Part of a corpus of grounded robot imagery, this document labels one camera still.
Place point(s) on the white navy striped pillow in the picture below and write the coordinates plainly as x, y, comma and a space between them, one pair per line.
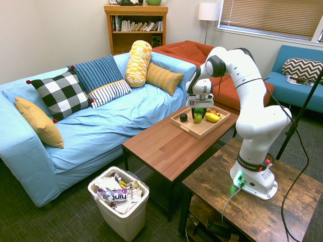
108, 93

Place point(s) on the overripe spotted banana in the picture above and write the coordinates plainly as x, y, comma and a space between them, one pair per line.
218, 114

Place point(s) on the magazine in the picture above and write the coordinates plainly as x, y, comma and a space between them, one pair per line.
294, 80

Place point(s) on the green round pot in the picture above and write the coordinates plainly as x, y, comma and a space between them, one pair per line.
153, 2

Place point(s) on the wooden bookshelf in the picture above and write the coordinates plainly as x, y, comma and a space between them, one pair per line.
136, 41

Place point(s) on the white shade floor lamp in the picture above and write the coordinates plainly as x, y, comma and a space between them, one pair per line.
209, 11

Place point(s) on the plain mustard pillow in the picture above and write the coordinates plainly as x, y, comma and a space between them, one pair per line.
40, 123

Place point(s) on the black power adapter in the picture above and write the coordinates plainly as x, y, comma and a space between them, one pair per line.
218, 227

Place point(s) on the mustard striped pillow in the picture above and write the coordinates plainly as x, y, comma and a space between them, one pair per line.
164, 78

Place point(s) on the yellow mango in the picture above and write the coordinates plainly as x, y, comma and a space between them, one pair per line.
212, 117

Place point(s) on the green apple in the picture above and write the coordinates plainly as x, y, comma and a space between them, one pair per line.
198, 118

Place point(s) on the wooden window blinds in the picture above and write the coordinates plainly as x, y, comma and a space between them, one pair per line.
270, 15

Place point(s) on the reddish wooden coffee table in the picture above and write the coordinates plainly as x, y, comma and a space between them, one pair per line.
164, 148

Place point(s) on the small black speaker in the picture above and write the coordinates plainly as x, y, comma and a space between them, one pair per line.
156, 40

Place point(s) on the black white checkered pillow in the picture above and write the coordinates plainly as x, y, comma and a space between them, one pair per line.
63, 94

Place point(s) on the light wooden tray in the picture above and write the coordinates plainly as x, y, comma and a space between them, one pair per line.
199, 129

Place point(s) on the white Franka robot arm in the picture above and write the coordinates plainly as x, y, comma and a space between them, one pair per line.
252, 113

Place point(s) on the black white chevron pillow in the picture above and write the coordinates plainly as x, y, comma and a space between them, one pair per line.
302, 69

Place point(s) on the light blue sofa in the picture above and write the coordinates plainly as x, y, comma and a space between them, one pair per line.
101, 126

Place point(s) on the rustic dark wood table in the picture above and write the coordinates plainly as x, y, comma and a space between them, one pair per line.
252, 216

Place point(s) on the row of paperback books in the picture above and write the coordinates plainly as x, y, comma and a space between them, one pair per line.
136, 26

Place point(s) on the beige trash bin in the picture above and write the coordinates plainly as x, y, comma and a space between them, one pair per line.
126, 221

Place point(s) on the clear bottle purple label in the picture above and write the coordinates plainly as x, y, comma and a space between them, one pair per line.
116, 196

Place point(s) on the red orange round fruit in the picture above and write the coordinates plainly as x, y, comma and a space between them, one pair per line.
209, 110

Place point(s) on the blue striped pillow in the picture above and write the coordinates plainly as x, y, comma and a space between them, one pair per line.
98, 71

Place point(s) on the yellow white patterned bolster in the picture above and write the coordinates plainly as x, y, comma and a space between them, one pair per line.
138, 63

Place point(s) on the green lime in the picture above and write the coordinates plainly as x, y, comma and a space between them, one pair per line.
198, 110

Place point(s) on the teal sofa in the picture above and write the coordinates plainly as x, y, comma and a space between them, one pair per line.
285, 93

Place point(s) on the black tripod stand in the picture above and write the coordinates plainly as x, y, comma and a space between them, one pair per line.
292, 128

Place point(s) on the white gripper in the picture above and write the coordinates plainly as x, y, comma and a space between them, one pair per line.
200, 103

